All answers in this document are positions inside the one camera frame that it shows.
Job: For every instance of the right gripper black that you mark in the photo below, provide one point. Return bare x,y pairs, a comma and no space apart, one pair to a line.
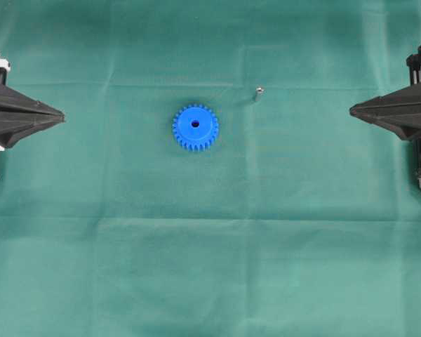
400,129

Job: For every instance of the small silver metal shaft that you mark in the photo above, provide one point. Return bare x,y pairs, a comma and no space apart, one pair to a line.
258,93

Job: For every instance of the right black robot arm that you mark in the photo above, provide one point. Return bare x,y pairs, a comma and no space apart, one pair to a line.
398,112

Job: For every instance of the blue plastic gear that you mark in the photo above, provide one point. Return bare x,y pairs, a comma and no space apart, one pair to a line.
195,127

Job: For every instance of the green cloth mat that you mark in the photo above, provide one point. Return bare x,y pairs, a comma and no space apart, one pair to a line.
300,220

